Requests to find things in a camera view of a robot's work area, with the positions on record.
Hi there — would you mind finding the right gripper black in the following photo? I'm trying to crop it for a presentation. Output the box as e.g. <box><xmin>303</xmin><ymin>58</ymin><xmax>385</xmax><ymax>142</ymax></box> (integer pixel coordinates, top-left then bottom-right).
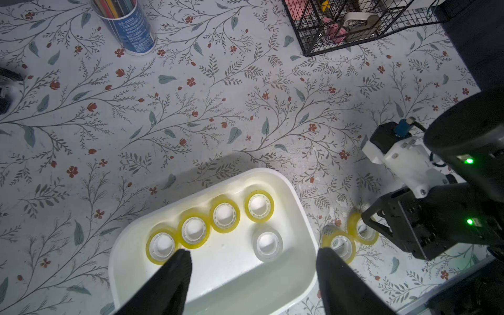
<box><xmin>362</xmin><ymin>182</ymin><xmax>503</xmax><ymax>261</ymax></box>

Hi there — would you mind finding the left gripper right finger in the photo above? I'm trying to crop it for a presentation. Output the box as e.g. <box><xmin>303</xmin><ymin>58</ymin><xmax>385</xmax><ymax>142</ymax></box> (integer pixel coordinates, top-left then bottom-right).
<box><xmin>316</xmin><ymin>248</ymin><xmax>395</xmax><ymax>314</ymax></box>

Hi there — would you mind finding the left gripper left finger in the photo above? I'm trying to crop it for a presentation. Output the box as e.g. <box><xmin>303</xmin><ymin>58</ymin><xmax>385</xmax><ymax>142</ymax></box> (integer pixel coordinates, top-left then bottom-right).
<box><xmin>116</xmin><ymin>249</ymin><xmax>192</xmax><ymax>315</ymax></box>

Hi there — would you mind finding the yellow transparent tape roll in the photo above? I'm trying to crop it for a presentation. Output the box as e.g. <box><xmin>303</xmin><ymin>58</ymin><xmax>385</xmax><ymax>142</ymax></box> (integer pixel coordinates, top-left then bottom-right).
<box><xmin>177</xmin><ymin>212</ymin><xmax>211</xmax><ymax>249</ymax></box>
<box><xmin>210</xmin><ymin>196</ymin><xmax>241</xmax><ymax>234</ymax></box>
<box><xmin>145</xmin><ymin>227</ymin><xmax>180</xmax><ymax>265</ymax></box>
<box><xmin>347</xmin><ymin>212</ymin><xmax>379</xmax><ymax>245</ymax></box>
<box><xmin>321</xmin><ymin>224</ymin><xmax>356</xmax><ymax>264</ymax></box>
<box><xmin>244</xmin><ymin>190</ymin><xmax>275</xmax><ymax>223</ymax></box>

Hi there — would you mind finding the clear transparent tape roll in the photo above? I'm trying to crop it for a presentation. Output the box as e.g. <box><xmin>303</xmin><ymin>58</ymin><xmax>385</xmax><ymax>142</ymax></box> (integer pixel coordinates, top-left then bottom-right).
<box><xmin>252</xmin><ymin>225</ymin><xmax>284</xmax><ymax>263</ymax></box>

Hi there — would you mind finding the white plastic storage box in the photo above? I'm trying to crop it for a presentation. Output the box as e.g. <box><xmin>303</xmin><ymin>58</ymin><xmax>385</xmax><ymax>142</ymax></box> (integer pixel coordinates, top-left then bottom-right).
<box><xmin>108</xmin><ymin>168</ymin><xmax>318</xmax><ymax>314</ymax></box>

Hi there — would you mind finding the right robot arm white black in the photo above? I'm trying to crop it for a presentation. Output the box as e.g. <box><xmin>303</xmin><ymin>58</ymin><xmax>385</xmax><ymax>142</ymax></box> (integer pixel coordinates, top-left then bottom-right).
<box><xmin>362</xmin><ymin>1</ymin><xmax>503</xmax><ymax>261</ymax></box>

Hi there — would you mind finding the black stapler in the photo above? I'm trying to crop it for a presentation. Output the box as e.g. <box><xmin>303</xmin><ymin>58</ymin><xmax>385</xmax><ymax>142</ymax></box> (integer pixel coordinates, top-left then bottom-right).
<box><xmin>0</xmin><ymin>67</ymin><xmax>24</xmax><ymax>115</ymax></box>

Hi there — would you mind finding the blue-lidded colored pencil tube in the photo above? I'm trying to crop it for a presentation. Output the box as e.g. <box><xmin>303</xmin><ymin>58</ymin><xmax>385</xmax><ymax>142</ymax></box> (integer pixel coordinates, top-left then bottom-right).
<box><xmin>89</xmin><ymin>0</ymin><xmax>156</xmax><ymax>56</ymax></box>

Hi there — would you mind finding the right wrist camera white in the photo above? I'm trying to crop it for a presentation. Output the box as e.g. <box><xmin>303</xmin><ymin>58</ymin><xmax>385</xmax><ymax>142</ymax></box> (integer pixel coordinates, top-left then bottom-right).
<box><xmin>362</xmin><ymin>117</ymin><xmax>449</xmax><ymax>199</ymax></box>

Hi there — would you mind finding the black wire desk organizer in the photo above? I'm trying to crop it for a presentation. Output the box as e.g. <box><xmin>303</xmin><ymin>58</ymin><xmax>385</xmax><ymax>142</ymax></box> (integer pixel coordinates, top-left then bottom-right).
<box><xmin>283</xmin><ymin>0</ymin><xmax>450</xmax><ymax>56</ymax></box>

